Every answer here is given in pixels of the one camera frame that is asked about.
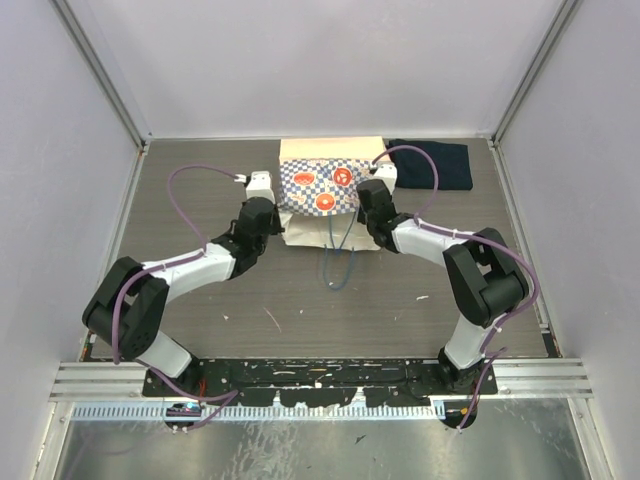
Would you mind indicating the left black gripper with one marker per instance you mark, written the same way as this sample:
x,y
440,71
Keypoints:
x,y
276,227

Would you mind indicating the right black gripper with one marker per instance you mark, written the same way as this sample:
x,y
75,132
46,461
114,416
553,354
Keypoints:
x,y
361,217

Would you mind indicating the blue checkered paper bag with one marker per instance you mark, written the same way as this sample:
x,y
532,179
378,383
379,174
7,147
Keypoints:
x,y
318,203

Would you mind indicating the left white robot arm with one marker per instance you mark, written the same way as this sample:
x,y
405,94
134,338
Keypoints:
x,y
127,308

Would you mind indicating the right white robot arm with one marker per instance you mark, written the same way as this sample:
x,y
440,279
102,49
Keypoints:
x,y
486,278

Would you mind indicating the dark blue folded cloth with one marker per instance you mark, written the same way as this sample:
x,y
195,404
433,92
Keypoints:
x,y
451,160

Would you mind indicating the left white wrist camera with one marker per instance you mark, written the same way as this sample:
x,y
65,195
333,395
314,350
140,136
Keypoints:
x,y
258,184

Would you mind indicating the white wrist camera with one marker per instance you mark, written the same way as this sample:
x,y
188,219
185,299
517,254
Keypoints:
x,y
386,171
258,184

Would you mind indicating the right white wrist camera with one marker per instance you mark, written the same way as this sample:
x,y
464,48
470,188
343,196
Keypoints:
x,y
386,171

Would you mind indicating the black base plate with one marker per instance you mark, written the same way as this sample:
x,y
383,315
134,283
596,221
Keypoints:
x,y
318,383

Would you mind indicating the slotted cable duct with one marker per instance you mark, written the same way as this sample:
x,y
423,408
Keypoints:
x,y
152,411

